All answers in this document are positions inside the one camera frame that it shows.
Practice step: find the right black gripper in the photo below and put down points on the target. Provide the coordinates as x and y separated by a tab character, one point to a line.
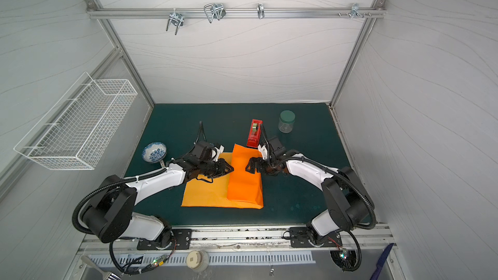
259	165

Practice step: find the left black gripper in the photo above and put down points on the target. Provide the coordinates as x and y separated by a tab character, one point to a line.
222	165

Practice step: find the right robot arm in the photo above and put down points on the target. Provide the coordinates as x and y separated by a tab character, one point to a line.
348	203

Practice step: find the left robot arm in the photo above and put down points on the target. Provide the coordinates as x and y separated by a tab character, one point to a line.
108	212

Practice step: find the red tape dispenser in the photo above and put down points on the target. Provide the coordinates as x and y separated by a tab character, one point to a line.
254	134

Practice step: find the glass jar green lid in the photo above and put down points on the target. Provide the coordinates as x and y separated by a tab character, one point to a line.
286	121

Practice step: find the blue white ceramic spoon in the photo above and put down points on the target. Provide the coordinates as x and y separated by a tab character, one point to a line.
154	152

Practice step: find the round white puck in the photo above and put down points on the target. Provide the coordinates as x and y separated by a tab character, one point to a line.
197	260

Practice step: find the metal U-bolt clamp left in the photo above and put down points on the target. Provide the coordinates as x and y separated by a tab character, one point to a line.
175	21

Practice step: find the metal u-bolt clamp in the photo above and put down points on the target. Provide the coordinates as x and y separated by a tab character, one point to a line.
175	21
214	11

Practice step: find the metal U-bolt clamp middle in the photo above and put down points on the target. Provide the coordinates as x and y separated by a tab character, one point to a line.
214	11

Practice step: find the small metal hook clamp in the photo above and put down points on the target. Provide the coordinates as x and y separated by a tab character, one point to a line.
260	11

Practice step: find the metal spatula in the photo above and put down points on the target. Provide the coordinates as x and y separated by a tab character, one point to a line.
105	275

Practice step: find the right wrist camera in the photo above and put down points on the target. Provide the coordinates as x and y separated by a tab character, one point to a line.
263	151

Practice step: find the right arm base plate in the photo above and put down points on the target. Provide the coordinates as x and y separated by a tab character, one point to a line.
304	237

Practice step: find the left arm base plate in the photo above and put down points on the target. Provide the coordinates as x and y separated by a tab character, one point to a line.
179	239

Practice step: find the white slotted cable duct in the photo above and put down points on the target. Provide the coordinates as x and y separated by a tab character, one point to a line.
253	258

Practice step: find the blue handled tool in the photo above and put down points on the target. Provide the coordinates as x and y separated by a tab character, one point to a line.
381	262

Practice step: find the white wire basket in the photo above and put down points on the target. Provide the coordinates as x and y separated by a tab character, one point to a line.
74	134

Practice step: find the metal bracket clamp right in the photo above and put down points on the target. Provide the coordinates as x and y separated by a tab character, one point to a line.
355	13

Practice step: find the aluminium crossbar rail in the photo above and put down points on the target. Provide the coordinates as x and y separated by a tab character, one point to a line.
231	13

